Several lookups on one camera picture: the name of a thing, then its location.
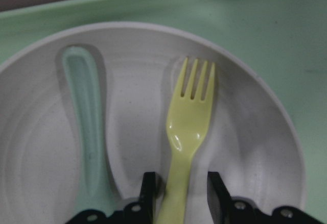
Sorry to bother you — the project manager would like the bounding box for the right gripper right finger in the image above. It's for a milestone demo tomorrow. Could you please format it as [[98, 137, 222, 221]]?
[[207, 171, 257, 223]]

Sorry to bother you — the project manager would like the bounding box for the yellow plastic fork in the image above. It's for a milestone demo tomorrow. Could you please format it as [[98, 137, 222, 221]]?
[[156, 59, 216, 223]]

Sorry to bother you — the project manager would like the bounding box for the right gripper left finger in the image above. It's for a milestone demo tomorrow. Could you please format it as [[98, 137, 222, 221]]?
[[124, 172, 156, 224]]

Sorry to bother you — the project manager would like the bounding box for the white round plate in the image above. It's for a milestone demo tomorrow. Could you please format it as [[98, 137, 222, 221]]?
[[1, 22, 306, 223]]

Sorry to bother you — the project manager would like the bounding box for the light green plastic tray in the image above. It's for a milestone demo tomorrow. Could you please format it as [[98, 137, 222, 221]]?
[[1, 0, 326, 221]]

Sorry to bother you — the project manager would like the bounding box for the teal plastic spoon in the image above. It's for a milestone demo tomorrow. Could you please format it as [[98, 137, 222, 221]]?
[[62, 46, 116, 215]]

